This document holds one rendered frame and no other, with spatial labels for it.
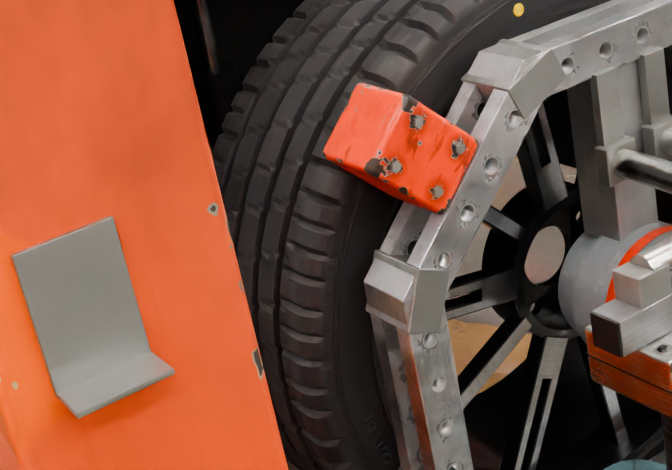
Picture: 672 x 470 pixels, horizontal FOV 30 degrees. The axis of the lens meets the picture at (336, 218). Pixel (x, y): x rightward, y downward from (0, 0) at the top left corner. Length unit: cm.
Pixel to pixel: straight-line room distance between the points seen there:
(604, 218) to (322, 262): 28
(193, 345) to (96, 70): 18
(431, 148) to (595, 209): 24
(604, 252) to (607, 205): 4
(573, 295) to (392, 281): 22
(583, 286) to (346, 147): 29
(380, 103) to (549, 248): 234
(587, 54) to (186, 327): 50
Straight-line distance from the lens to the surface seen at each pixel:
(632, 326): 93
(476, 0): 113
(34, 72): 68
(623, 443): 144
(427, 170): 101
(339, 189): 108
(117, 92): 70
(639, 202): 119
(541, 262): 326
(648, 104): 116
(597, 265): 119
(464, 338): 294
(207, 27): 160
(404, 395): 112
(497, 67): 108
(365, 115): 102
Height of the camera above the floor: 143
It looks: 22 degrees down
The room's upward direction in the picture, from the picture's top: 12 degrees counter-clockwise
